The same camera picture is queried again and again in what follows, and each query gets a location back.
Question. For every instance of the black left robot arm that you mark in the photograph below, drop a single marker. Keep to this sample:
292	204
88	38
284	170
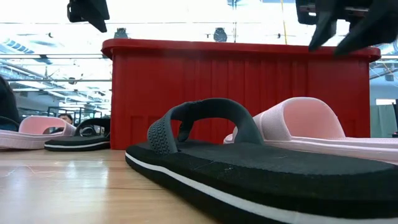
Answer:
6	102

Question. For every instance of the black flip-flop white-striped sole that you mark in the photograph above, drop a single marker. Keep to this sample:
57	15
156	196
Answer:
77	141
280	174

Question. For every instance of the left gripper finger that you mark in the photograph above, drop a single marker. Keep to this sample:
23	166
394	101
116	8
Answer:
93	12

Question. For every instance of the grey fabric partition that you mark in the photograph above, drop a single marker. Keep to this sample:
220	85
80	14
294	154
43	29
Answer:
382	121

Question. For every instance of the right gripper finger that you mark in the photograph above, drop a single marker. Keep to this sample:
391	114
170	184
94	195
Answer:
379	28
325	28

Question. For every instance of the red plastic bin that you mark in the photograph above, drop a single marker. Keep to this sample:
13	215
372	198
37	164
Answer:
217	77

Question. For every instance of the black hanging ceiling lamp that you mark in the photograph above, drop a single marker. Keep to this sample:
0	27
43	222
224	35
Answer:
220	35
121	33

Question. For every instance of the pink slide sandal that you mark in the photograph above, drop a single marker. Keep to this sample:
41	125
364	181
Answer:
295	124
31	137

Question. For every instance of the person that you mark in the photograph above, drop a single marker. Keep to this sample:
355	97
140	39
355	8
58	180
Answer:
66	119

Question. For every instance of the black metal rack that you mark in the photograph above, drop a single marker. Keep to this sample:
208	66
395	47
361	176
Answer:
77	108

